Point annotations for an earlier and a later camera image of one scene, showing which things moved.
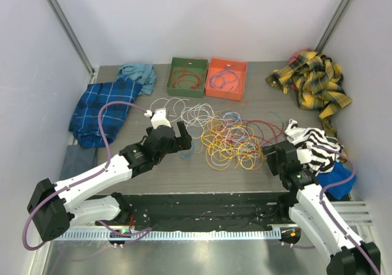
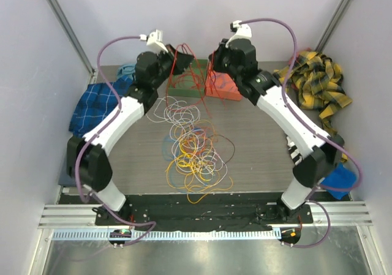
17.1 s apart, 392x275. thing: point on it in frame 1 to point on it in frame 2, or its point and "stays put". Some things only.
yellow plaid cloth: x=318 y=82 stays put
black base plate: x=199 y=210 stays put
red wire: x=271 y=125 to x=198 y=72
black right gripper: x=271 y=158 to x=216 y=57
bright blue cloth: x=339 y=174 stays put
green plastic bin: x=187 y=77 stays put
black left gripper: x=182 y=143 to x=182 y=60
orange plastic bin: x=226 y=78 stays put
